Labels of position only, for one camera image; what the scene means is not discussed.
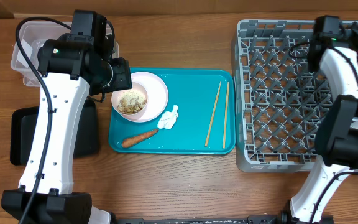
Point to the black tray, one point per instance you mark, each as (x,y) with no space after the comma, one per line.
(23,129)

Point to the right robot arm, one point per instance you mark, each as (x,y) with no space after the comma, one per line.
(333,50)

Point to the wooden chopstick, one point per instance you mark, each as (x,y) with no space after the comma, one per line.
(225,116)
(212,115)

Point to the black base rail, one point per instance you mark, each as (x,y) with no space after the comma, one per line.
(253,219)

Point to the clear plastic bin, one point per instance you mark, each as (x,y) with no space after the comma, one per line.
(32,36)

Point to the white plate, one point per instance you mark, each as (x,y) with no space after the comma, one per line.
(155,91)

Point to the pink bowl with food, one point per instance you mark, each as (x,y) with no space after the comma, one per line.
(130,104)

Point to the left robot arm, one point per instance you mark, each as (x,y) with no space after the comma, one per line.
(76,66)

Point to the grey dishwasher rack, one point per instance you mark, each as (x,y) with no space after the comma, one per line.
(279,102)

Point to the orange carrot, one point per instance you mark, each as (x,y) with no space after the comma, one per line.
(132,141)

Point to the teal serving tray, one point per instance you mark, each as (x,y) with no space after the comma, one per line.
(194,91)

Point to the white tissue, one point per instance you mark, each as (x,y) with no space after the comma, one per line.
(168,119)

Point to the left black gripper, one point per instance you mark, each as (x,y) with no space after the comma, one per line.
(123,78)

